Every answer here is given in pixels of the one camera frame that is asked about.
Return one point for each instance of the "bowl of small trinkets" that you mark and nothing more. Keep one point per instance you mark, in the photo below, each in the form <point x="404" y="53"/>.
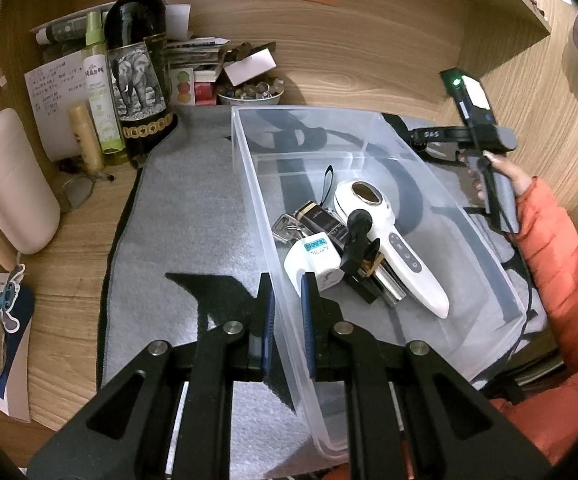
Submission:
<point x="251" y="94"/>

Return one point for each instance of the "blue cartoon sticker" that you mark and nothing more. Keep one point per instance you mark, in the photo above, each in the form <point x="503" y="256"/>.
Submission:
<point x="6" y="295"/>

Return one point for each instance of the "pale yellow tube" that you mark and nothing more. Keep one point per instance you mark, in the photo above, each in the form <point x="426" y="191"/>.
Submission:
<point x="86" y="137"/>

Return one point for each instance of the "blue and white card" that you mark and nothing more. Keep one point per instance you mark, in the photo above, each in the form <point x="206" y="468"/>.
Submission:
<point x="21" y="375"/>

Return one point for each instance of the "eyeglasses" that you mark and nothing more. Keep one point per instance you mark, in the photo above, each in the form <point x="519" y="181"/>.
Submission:
<point x="79" y="191"/>

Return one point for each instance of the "black and gold lighter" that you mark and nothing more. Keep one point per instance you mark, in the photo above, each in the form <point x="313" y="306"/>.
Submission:
<point x="319" y="222"/>

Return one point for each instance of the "green spray bottle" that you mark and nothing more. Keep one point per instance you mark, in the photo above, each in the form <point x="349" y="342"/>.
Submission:
<point x="100" y="90"/>

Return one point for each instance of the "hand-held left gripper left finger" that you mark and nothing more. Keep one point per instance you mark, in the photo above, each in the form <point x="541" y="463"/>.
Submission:
<point x="268" y="320"/>

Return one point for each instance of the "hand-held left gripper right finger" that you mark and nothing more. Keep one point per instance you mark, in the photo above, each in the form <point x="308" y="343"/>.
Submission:
<point x="308" y="325"/>

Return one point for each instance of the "stack of books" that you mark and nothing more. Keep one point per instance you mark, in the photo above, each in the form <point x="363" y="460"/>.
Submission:
<point x="204" y="57"/>

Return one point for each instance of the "grey mat with black print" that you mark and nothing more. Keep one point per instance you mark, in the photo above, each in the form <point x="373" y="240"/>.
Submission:
<point x="179" y="220"/>

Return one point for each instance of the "black and silver case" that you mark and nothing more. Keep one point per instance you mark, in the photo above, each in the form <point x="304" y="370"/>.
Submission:
<point x="381" y="285"/>

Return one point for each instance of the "card with coloured dots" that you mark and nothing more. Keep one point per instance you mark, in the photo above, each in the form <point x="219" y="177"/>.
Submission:
<point x="182" y="86"/>

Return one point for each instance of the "white folded card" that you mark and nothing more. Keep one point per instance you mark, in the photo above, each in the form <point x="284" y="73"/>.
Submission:
<point x="249" y="67"/>

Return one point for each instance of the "bunch of keys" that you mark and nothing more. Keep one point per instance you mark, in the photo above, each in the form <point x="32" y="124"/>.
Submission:
<point x="286" y="227"/>

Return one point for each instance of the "rolled patterned paper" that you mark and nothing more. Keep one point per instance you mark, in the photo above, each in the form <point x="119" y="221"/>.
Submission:
<point x="64" y="27"/>

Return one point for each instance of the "person's right forearm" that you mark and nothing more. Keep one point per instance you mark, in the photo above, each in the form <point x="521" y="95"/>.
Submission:
<point x="564" y="285"/>

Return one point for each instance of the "white handheld facial device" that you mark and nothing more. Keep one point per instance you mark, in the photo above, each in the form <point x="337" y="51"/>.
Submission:
<point x="409" y="260"/>

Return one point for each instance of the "dark wine bottle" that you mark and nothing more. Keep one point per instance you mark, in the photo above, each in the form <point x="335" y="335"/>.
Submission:
<point x="136" y="70"/>

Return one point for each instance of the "black clip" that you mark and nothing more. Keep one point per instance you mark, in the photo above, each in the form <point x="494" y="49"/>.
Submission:
<point x="361" y="257"/>

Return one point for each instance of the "red and white box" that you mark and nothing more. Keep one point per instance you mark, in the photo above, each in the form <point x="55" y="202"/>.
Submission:
<point x="205" y="92"/>

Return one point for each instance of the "clear plastic storage box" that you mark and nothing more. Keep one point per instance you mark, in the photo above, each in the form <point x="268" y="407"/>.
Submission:
<point x="254" y="160"/>

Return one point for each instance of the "white handwritten note paper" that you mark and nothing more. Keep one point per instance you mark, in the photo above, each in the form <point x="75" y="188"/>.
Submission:
<point x="56" y="105"/>

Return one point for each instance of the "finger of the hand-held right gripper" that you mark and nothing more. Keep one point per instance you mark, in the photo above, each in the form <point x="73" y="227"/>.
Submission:
<point x="398" y="124"/>

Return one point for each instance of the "person's right hand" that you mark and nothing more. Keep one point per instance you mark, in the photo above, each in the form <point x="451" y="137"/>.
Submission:
<point x="509" y="175"/>

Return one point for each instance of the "white charger adapter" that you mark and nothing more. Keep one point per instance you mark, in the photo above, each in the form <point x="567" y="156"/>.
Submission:
<point x="314" y="260"/>

